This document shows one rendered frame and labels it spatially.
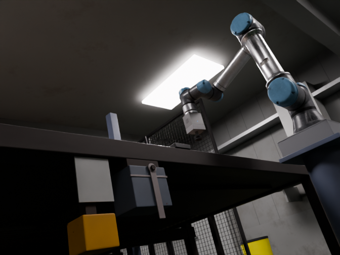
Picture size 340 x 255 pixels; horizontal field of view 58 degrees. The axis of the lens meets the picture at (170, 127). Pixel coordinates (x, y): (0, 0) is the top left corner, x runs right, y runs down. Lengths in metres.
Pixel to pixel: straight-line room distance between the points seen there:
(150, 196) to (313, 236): 4.50
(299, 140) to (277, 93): 0.23
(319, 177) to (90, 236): 0.98
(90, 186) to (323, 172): 0.95
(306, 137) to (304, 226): 3.92
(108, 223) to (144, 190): 0.15
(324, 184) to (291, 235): 4.03
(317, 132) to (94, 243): 1.01
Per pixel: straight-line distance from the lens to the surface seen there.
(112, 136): 3.65
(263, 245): 4.66
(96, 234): 0.75
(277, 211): 5.49
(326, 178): 1.40
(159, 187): 0.90
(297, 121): 1.49
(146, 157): 0.94
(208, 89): 1.67
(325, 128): 1.41
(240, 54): 1.74
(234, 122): 6.00
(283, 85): 1.39
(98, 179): 0.83
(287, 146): 1.47
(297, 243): 5.39
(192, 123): 1.63
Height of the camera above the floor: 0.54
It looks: 24 degrees up
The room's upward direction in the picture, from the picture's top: 14 degrees counter-clockwise
